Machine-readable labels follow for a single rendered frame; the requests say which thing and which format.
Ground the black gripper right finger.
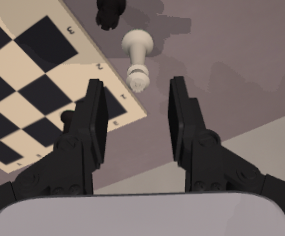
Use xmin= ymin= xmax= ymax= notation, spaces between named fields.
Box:
xmin=168 ymin=76 xmax=285 ymax=214

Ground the white chess piece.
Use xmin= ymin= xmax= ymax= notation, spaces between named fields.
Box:
xmin=122 ymin=29 xmax=153 ymax=92

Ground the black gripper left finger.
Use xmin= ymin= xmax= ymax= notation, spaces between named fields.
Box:
xmin=0 ymin=79 xmax=109 ymax=210

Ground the black and cream chessboard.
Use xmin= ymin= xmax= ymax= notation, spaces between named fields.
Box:
xmin=0 ymin=0 xmax=147 ymax=173

